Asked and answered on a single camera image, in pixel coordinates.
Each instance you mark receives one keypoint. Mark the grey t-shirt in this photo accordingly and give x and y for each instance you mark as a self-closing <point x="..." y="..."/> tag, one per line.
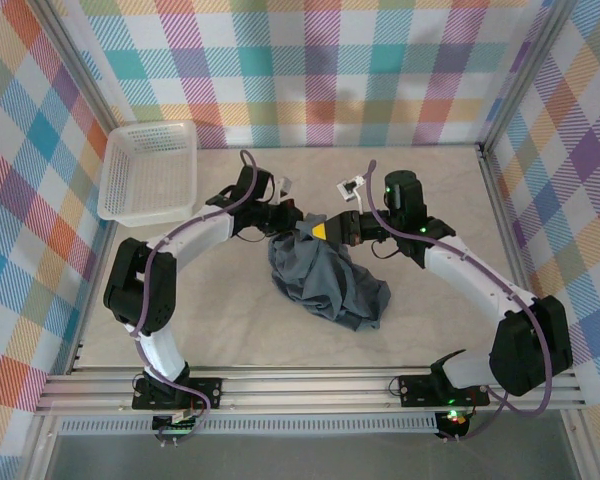
<point x="330" y="285"/>

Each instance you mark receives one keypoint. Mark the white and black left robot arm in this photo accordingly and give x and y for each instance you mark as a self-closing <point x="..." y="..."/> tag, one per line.
<point x="140" y="285"/>

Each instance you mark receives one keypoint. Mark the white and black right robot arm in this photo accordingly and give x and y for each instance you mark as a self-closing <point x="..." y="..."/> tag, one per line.
<point x="525" y="345"/>

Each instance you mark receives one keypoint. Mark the white perforated plastic basket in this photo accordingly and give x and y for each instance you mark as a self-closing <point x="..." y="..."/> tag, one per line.
<point x="150" y="175"/>

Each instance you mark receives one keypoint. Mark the small controller circuit board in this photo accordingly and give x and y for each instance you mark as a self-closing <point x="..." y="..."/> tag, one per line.
<point x="455" y="422"/>
<point x="177" y="425"/>

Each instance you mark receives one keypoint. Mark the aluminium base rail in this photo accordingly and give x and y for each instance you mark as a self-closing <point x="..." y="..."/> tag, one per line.
<point x="305" y="392"/>

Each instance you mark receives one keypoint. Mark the aluminium frame post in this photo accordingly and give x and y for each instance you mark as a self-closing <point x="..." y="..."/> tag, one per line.
<point x="525" y="75"/>
<point x="75" y="65"/>

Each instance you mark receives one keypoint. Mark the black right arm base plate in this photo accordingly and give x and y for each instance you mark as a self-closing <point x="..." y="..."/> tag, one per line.
<point x="415" y="390"/>

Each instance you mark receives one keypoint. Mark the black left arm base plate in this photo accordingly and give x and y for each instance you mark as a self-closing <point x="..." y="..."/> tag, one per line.
<point x="205" y="392"/>

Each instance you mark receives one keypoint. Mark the aluminium frame leg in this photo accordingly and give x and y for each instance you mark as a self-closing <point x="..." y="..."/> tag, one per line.
<point x="577" y="450"/>
<point x="40" y="450"/>

